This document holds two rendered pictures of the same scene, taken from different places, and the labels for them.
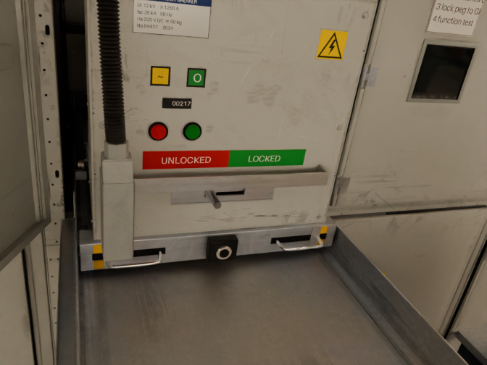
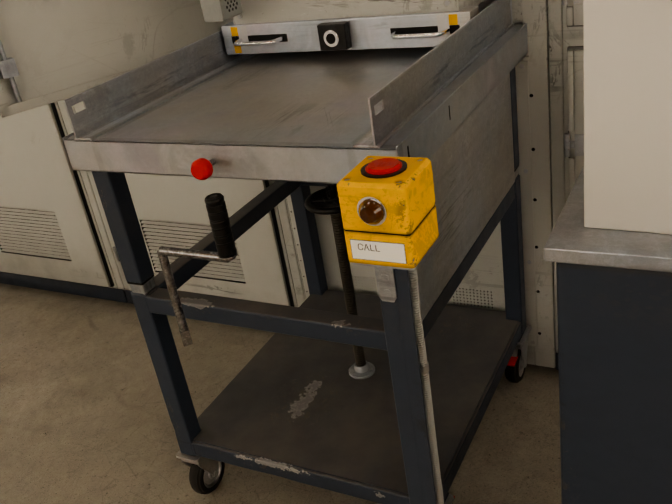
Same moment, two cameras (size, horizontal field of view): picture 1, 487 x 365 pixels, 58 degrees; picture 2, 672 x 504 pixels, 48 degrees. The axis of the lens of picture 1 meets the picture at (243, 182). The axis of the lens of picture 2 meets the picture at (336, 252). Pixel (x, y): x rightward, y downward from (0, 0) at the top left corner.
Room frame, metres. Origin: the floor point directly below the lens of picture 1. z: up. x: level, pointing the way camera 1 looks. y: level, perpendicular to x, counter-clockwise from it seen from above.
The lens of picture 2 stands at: (-0.20, -1.14, 1.20)
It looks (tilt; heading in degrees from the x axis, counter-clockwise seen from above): 27 degrees down; 54
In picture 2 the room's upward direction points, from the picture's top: 10 degrees counter-clockwise
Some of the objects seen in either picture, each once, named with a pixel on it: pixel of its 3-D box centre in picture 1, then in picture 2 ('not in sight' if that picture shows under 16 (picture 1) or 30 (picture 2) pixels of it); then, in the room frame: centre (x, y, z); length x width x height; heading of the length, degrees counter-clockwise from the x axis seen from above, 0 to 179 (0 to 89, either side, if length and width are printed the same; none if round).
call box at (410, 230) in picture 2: not in sight; (389, 210); (0.30, -0.57, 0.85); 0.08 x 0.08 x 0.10; 23
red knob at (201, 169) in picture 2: not in sight; (205, 166); (0.31, -0.16, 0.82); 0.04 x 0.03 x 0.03; 23
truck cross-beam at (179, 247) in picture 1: (217, 238); (342, 32); (0.77, 0.04, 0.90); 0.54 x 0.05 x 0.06; 112
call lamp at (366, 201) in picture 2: not in sight; (369, 213); (0.26, -0.59, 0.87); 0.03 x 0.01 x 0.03; 113
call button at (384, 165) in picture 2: not in sight; (384, 170); (0.30, -0.57, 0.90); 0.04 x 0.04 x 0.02
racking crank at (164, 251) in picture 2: not in sight; (200, 275); (0.29, -0.09, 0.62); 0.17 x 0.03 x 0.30; 112
